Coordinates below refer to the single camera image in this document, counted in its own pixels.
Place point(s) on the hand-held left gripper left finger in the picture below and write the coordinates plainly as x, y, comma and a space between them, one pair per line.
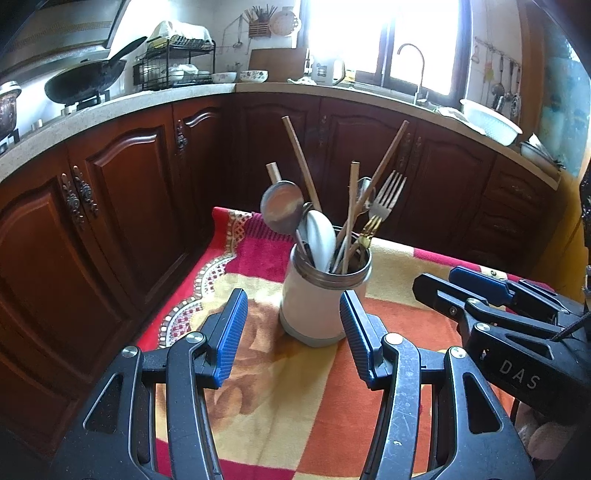
231, 332

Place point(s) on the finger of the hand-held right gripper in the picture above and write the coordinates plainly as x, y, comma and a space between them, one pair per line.
438, 290
475, 281

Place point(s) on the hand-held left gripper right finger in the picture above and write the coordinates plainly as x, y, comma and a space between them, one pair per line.
358, 337

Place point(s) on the white insulated jar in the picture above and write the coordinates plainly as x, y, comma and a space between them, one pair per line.
314, 304

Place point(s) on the gold fork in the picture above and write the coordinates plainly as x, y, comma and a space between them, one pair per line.
369, 228

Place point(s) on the white ceramic spoon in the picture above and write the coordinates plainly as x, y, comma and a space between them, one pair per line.
321, 240

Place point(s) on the silver fork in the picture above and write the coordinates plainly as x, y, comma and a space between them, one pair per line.
385, 198

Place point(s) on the wooden chopstick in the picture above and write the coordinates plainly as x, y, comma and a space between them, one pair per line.
300, 157
354, 184
388, 152

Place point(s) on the metal bowl with utensils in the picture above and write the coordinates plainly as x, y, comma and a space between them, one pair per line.
538, 154

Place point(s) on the printed red orange blanket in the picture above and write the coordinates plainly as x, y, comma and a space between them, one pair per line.
286, 392

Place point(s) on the white plastic basin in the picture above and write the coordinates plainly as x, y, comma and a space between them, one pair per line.
491, 124

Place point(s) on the dark wooden kitchen cabinets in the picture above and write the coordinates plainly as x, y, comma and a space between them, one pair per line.
129, 194

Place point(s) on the hanging metal skimmer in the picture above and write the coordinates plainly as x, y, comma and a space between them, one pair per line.
515, 104

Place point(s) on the hanging metal ladle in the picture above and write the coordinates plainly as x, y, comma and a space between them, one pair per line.
497, 87

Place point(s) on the wooden door with frosted glass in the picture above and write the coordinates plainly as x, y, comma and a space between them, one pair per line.
565, 92

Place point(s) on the curved metal faucet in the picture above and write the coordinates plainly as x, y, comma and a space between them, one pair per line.
421, 69

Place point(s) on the kitchen window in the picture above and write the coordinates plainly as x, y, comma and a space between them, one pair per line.
438, 46

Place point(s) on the stone kitchen countertop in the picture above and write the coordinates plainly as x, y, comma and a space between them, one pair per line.
138, 104

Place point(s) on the white electric kettle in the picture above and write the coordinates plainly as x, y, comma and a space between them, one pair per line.
325, 69

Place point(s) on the patterned bowl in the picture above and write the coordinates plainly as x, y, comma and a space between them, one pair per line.
253, 75

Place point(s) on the wooden cutting board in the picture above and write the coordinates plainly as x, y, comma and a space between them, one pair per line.
277, 64

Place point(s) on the black dish rack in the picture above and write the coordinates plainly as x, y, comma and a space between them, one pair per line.
175, 64

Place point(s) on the black wok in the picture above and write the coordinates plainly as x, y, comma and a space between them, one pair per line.
87, 78

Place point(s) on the white cloth on dish rack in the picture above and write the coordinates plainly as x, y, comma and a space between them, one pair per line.
182, 30

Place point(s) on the metal cooking pot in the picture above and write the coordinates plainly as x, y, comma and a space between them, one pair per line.
9, 108

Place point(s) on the range hood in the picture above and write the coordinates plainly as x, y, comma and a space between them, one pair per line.
46, 27

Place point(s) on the wall chopstick holder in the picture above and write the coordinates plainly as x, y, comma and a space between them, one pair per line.
259, 27

